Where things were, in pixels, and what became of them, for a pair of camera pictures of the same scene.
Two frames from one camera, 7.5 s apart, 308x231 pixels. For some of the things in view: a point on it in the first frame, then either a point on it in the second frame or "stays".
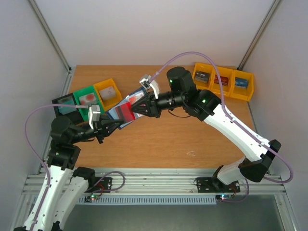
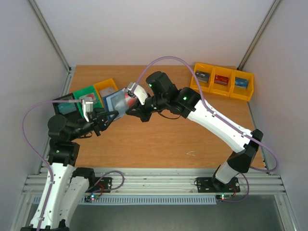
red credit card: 124,112 to 131,101
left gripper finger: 105,117 to 109,112
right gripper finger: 140,101 stays
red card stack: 224,80 stays
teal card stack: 65,109 stays
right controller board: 224,197 stays
